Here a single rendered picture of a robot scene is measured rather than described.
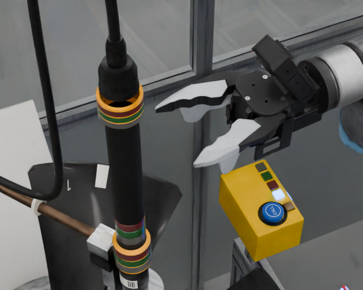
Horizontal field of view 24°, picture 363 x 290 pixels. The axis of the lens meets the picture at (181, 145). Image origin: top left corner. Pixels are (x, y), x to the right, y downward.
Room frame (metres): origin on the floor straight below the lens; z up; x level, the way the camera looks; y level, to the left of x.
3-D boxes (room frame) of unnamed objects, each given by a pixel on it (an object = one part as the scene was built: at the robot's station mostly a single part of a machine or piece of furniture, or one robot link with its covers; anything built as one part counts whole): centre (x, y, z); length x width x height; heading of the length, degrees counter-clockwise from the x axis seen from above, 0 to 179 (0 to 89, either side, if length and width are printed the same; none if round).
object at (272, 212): (0.90, -0.17, 1.08); 0.04 x 0.04 x 0.02
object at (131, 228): (0.52, 0.06, 1.60); 0.03 x 0.03 x 0.01
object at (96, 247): (0.53, 0.07, 1.48); 0.09 x 0.07 x 0.10; 59
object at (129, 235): (0.52, 0.06, 1.59); 0.03 x 0.03 x 0.01
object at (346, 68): (0.75, -0.19, 1.59); 0.08 x 0.05 x 0.08; 28
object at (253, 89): (0.70, -0.12, 1.59); 0.12 x 0.08 x 0.09; 118
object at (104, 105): (0.52, 0.06, 1.78); 0.04 x 0.04 x 0.03
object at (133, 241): (0.52, 0.06, 1.58); 0.03 x 0.03 x 0.01
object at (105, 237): (0.54, 0.09, 1.52); 0.02 x 0.02 x 0.02; 59
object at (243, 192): (0.94, -0.15, 1.02); 0.16 x 0.10 x 0.11; 24
